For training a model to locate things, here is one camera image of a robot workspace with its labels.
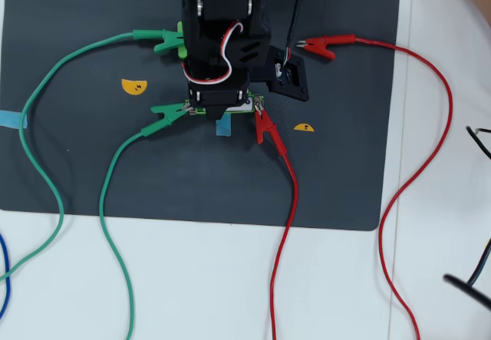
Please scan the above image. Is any short blue masking tape piece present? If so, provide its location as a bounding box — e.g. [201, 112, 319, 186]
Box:
[0, 110, 29, 130]

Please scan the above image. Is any green lead cable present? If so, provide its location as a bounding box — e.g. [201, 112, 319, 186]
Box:
[0, 31, 136, 340]

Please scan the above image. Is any green alligator clip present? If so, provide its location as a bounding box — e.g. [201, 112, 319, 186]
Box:
[140, 101, 195, 137]
[132, 28, 185, 54]

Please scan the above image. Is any red lead cable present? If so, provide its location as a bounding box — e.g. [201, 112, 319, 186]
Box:
[269, 37, 454, 340]

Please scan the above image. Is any red white black servo wire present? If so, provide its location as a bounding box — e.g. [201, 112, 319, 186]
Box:
[181, 20, 246, 87]

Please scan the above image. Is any orange sticker with zigzag mark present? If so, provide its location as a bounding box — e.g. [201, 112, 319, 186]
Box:
[121, 78, 148, 96]

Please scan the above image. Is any thin black camera cable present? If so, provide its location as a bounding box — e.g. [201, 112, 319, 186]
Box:
[285, 0, 309, 64]

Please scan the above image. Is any red alligator clip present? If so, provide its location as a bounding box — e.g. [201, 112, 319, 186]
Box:
[297, 34, 357, 63]
[252, 100, 288, 157]

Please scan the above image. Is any dark grey cable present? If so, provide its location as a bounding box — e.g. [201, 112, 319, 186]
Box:
[467, 246, 491, 289]

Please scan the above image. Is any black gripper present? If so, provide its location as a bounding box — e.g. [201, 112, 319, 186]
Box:
[186, 71, 270, 122]

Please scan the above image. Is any white AA battery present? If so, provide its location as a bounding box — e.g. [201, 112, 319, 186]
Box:
[226, 100, 253, 113]

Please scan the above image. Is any green battery holder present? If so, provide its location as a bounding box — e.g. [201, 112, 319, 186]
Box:
[185, 93, 265, 117]

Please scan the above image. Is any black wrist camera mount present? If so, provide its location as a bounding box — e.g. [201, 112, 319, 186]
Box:
[249, 44, 311, 104]

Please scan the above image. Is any thick black blurred cable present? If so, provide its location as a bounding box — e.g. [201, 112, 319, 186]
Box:
[443, 275, 491, 312]

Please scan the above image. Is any blue lead cable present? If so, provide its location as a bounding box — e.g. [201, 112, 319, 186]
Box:
[0, 233, 12, 318]

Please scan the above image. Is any dark grey work mat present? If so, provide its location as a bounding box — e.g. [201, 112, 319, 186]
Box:
[0, 0, 403, 232]

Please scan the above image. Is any thin black wire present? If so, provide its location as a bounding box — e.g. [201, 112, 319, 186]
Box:
[466, 124, 491, 160]

